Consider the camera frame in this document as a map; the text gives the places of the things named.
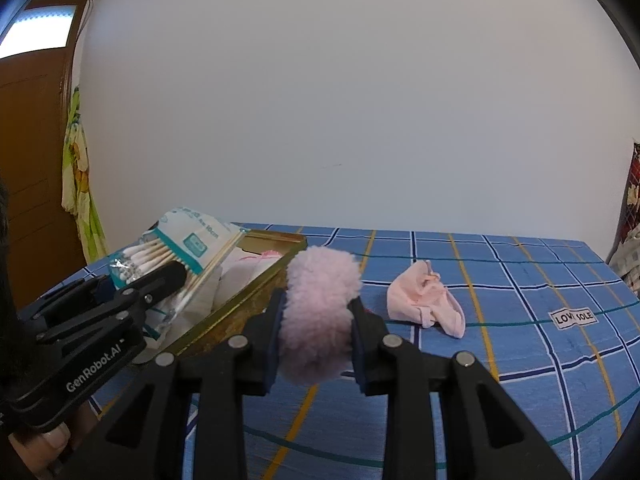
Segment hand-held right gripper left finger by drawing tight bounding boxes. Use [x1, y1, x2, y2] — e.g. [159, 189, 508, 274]
[72, 287, 288, 480]

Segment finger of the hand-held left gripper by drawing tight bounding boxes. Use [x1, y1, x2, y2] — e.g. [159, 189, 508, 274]
[40, 261, 188, 361]
[20, 277, 115, 328]

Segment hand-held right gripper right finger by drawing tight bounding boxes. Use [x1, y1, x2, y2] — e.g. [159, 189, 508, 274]
[348, 297, 573, 480]

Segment cotton swab packet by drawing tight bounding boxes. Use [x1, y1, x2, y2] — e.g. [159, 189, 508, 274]
[107, 206, 248, 351]

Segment pink fluffy scrunchie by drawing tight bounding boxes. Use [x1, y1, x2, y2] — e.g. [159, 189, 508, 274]
[276, 246, 363, 386]

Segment gold tin box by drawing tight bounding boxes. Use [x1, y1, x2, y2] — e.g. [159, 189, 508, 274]
[125, 229, 308, 361]

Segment person's left hand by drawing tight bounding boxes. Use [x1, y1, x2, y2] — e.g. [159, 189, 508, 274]
[7, 400, 101, 478]

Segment white pink-trimmed cloth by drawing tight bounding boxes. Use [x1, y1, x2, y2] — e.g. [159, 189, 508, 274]
[220, 248, 286, 291]

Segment pink sock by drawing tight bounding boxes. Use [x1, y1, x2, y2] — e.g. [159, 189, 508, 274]
[386, 260, 467, 338]

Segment green floral cloth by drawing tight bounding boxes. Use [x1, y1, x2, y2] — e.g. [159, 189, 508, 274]
[61, 85, 110, 263]

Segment brown wooden door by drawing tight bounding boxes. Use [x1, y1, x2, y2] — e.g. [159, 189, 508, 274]
[0, 0, 93, 311]

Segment blue plaid bedsheet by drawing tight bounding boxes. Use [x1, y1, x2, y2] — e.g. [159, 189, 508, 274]
[82, 222, 640, 480]

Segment red patterned cloth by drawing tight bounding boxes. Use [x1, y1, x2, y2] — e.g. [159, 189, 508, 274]
[605, 142, 640, 301]

